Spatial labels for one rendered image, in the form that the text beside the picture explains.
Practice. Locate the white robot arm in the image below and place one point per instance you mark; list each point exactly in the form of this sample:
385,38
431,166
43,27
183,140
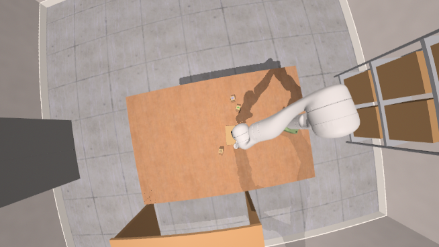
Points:
331,113

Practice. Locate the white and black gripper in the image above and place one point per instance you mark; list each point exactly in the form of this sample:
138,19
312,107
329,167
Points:
236,144

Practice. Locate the tan flat mat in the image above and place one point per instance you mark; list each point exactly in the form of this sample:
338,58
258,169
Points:
229,138

